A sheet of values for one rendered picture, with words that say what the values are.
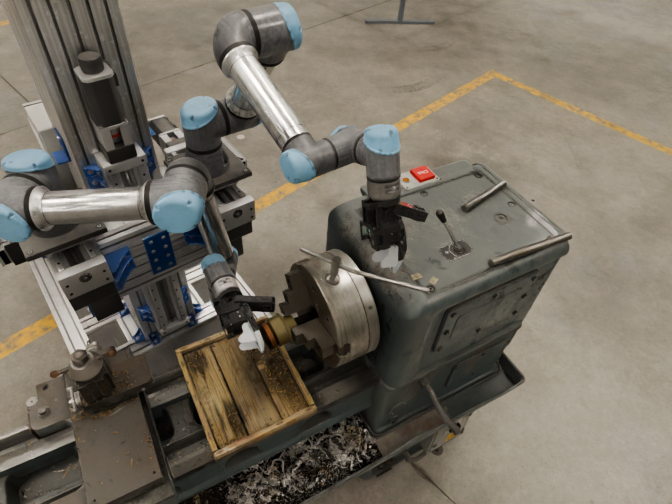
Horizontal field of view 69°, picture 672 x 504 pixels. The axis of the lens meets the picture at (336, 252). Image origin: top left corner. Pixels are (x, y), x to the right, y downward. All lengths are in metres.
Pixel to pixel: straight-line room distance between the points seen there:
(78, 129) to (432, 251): 1.10
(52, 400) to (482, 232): 1.28
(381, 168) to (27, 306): 2.40
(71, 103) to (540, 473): 2.33
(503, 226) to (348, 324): 0.55
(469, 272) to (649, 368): 1.94
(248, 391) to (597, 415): 1.86
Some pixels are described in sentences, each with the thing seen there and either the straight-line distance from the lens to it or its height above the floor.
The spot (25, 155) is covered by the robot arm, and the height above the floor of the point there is 1.39.
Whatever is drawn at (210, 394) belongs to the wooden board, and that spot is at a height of 0.88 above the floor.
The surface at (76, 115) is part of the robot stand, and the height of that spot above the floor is 1.39.
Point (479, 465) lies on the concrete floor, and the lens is 2.48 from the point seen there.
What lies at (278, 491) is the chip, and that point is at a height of 0.58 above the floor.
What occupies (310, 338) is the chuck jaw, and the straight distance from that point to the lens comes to 1.31.
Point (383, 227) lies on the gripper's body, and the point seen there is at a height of 1.45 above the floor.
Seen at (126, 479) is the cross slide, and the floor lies 0.97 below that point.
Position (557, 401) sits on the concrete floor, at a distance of 2.77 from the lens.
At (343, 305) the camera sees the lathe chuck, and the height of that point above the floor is 1.21.
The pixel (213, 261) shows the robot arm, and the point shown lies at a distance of 1.49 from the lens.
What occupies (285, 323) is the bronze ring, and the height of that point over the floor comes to 1.12.
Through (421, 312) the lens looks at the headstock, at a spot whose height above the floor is 1.24.
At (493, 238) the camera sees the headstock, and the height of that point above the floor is 1.26.
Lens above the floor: 2.21
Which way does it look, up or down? 47 degrees down
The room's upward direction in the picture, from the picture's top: 5 degrees clockwise
